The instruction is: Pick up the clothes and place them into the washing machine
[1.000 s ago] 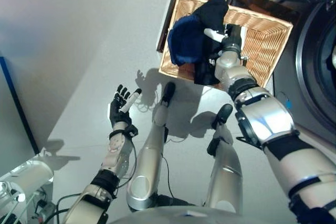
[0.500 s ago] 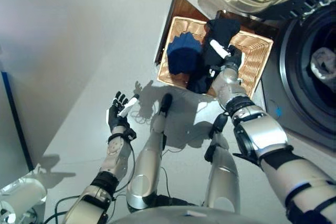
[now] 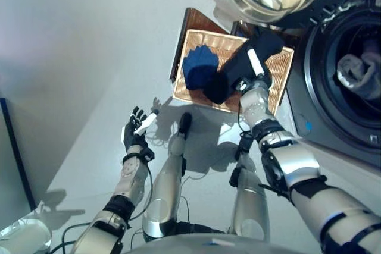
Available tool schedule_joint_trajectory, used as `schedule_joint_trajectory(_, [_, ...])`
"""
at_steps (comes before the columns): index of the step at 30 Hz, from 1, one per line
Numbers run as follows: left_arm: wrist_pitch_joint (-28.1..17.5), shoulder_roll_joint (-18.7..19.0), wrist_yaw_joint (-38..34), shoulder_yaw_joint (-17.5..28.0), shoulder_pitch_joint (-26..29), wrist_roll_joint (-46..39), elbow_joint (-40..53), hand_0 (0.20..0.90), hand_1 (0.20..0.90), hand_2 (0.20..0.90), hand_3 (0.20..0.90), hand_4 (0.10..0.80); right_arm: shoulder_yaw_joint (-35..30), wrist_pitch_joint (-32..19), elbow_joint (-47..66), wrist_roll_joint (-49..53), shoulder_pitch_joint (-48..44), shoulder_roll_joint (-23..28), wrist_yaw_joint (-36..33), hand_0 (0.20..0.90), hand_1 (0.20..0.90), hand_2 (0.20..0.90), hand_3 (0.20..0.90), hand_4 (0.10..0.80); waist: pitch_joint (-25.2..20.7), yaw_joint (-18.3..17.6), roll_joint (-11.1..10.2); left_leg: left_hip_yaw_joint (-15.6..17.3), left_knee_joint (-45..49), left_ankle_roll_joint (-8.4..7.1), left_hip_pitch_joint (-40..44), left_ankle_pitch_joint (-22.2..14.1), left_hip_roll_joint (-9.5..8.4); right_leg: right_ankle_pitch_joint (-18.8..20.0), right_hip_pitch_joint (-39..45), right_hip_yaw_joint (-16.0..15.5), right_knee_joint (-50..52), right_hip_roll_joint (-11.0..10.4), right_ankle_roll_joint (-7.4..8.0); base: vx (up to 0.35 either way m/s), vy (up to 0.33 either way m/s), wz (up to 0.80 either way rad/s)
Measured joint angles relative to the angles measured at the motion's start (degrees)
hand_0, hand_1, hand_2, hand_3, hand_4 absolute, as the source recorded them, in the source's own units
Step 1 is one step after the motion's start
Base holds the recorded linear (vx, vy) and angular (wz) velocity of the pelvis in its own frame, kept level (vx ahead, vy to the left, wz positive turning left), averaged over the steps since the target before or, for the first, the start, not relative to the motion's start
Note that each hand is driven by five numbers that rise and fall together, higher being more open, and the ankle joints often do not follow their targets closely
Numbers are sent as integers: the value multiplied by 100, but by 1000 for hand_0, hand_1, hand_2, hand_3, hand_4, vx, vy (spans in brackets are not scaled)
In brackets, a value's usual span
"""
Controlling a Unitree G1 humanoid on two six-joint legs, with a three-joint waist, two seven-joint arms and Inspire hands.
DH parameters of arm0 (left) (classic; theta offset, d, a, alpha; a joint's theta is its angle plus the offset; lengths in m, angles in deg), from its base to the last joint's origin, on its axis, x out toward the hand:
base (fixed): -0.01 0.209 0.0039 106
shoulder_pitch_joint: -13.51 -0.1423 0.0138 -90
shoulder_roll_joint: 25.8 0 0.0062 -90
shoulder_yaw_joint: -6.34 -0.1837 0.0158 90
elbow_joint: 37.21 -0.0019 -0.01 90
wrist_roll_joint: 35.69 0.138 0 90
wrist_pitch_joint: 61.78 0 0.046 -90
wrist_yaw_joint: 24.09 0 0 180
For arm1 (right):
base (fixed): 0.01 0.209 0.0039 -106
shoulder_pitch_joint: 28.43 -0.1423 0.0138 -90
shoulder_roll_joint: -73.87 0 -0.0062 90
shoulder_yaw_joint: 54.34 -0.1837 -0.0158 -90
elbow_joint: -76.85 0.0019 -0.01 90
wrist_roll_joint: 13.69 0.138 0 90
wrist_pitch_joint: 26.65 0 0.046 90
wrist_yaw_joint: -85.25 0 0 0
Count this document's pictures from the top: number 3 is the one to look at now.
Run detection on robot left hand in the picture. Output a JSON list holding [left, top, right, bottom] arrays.
[[121, 106, 160, 155]]

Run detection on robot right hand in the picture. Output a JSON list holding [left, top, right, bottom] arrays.
[[246, 47, 271, 89]]

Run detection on long black garment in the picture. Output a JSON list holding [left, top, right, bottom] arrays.
[[204, 26, 285, 105]]

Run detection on white garment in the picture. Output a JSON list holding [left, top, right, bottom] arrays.
[[336, 39, 381, 100]]

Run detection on grey front-load washing machine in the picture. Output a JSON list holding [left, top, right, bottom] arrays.
[[285, 0, 381, 167]]

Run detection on rectangular wicker laundry basket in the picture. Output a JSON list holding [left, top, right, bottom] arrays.
[[171, 29, 295, 115]]

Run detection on blue garment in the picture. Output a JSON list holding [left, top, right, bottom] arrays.
[[182, 45, 221, 91]]

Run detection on silver robot left leg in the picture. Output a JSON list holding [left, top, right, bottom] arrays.
[[142, 112, 193, 242]]

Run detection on silver robot leg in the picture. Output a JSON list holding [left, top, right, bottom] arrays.
[[227, 134, 271, 242], [142, 112, 193, 242]]

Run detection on brown wooden stool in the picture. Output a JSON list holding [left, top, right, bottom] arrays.
[[168, 7, 301, 81]]

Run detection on grey robot torso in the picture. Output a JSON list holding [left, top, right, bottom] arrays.
[[124, 222, 298, 254]]

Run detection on silver robot right leg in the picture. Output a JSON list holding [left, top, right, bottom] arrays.
[[227, 134, 271, 242]]

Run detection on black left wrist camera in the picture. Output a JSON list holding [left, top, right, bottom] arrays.
[[141, 148, 155, 164]]

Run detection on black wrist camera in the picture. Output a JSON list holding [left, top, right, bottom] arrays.
[[233, 77, 251, 91], [141, 148, 155, 164]]

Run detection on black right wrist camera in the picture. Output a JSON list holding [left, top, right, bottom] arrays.
[[233, 77, 251, 91]]

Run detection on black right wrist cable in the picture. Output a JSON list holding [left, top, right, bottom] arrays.
[[238, 102, 254, 139]]

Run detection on thin black floor cable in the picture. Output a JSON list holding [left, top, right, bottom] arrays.
[[181, 194, 191, 225]]

